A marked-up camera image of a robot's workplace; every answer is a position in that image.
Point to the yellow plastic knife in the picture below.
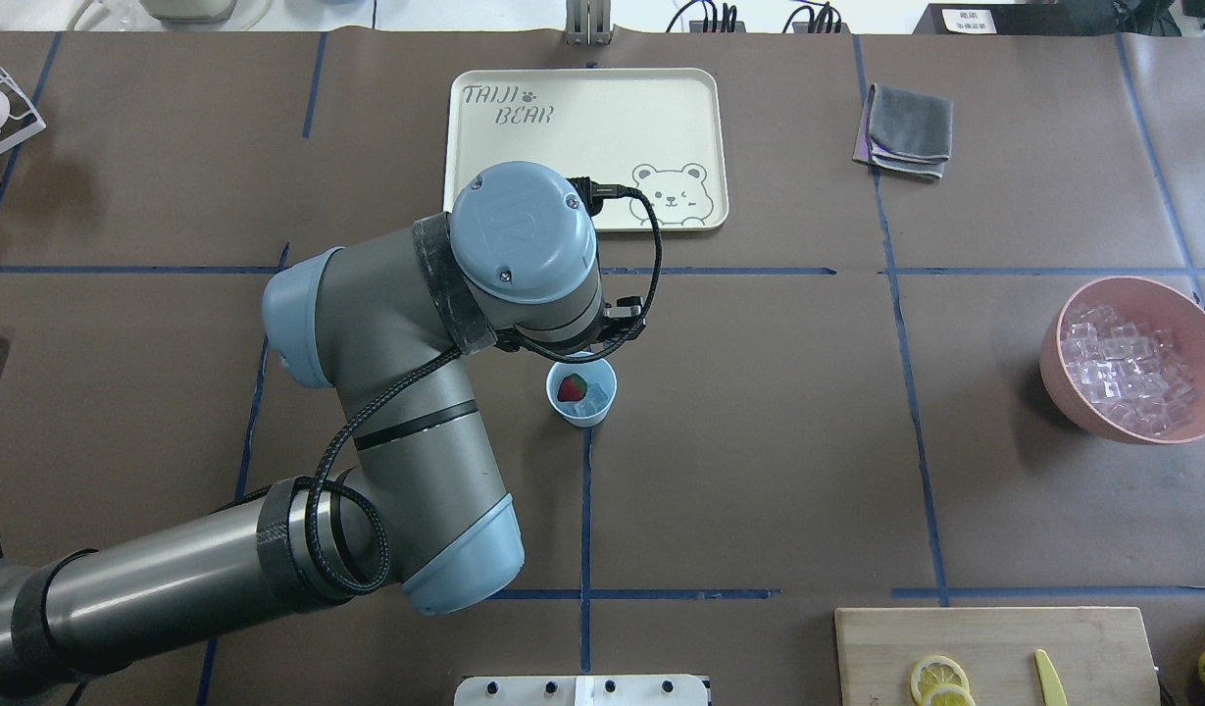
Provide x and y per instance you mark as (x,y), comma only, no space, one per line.
(1051,687)

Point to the cream bear serving tray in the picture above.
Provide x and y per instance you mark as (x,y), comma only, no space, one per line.
(655,129)

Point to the grey folded cloth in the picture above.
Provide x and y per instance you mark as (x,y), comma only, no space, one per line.
(904,132)

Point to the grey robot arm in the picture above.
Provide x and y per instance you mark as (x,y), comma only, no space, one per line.
(407,492)

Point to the lemon slices row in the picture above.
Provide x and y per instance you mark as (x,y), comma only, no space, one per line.
(939,680)

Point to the aluminium frame post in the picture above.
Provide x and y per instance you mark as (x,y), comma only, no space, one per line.
(589,22)

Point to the pink bowl of ice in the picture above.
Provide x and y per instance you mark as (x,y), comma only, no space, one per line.
(1125,359)

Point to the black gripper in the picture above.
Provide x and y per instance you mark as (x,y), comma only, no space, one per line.
(560,347)

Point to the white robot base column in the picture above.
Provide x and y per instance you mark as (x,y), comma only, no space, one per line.
(630,689)

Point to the clear ice cube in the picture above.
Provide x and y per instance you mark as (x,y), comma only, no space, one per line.
(597,390)
(588,408)

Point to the light blue plastic cup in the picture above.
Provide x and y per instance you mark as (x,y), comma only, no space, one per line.
(599,370)

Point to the wooden cutting board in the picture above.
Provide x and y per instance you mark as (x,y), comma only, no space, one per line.
(1101,654)

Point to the red strawberry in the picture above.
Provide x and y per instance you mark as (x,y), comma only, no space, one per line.
(572,389)

